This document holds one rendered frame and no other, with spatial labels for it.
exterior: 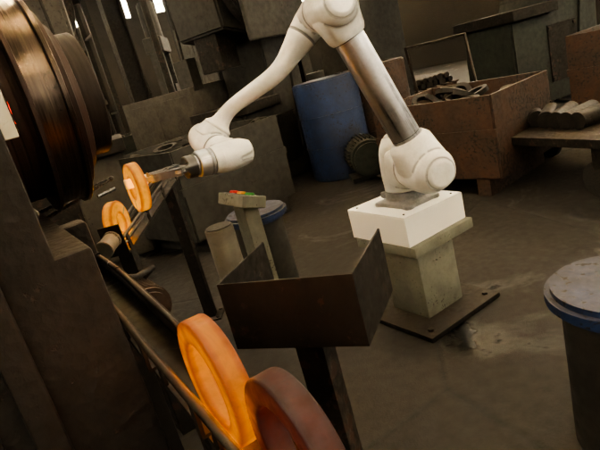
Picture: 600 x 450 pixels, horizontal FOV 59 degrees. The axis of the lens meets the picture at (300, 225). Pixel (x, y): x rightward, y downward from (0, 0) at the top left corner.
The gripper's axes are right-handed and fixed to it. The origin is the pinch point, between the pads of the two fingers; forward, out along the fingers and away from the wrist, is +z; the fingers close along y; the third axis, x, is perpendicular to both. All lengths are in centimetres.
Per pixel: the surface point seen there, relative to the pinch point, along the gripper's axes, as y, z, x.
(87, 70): -44, 15, 30
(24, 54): -52, 26, 34
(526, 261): -27, -148, -77
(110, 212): 13.2, 7.6, -8.7
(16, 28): -49, 26, 40
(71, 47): -41, 16, 36
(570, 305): -104, -55, -39
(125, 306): -48, 23, -21
